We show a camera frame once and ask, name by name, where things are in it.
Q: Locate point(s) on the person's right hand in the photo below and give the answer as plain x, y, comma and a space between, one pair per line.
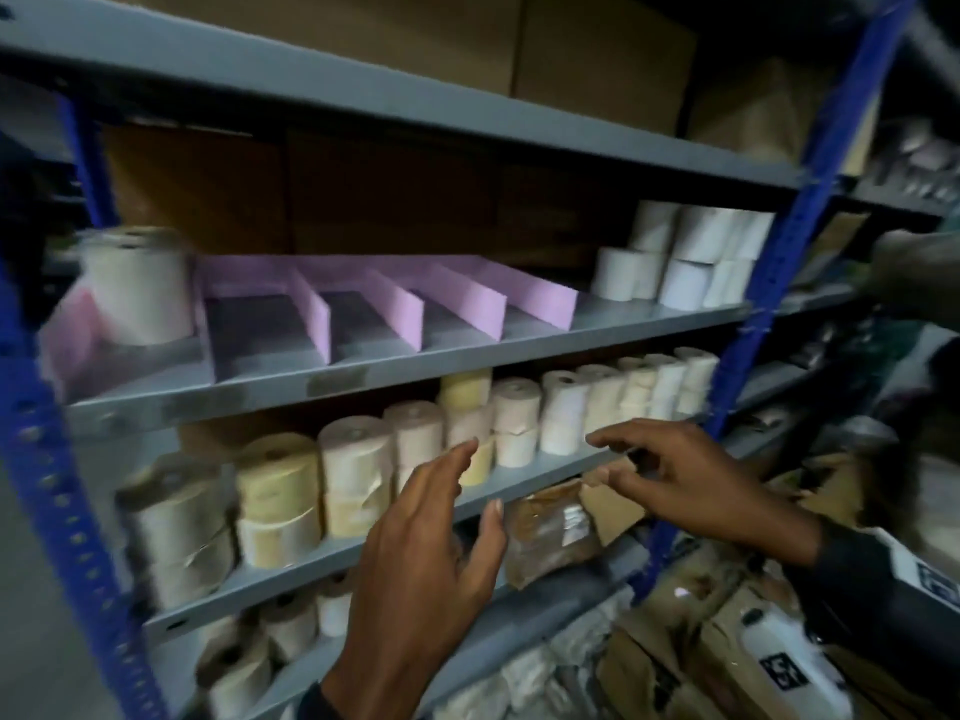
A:
712, 494

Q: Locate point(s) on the person's left hand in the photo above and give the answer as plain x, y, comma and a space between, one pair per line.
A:
420, 577

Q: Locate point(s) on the row of white paper rolls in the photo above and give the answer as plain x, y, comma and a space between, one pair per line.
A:
292, 622
352, 464

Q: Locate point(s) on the stack of white paper rolls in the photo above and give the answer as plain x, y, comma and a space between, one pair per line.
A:
697, 239

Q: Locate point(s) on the white thermal paper roll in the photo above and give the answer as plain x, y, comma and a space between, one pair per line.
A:
139, 292

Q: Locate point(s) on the person's left forearm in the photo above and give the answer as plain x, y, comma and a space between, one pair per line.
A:
375, 697

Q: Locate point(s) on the brown paper package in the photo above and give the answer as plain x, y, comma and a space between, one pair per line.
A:
547, 532

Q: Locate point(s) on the pile of white plastic bags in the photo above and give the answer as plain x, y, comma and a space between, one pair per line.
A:
525, 674

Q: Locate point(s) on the pile of flattened cardboard boxes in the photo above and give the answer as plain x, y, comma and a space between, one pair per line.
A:
675, 652

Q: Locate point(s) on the black right wristband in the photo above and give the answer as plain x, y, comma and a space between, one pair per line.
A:
862, 607

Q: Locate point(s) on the white marker tag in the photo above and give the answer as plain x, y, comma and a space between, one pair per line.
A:
930, 577

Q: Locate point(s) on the brown cardboard box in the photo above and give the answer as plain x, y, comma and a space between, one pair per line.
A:
757, 112
337, 29
390, 198
600, 59
555, 217

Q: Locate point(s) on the row of grey tube ends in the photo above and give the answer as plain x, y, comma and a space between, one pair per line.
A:
915, 161

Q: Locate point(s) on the orange-brown cardboard box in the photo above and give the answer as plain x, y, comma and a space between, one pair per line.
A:
195, 194

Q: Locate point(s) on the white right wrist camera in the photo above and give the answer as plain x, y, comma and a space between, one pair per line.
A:
795, 667

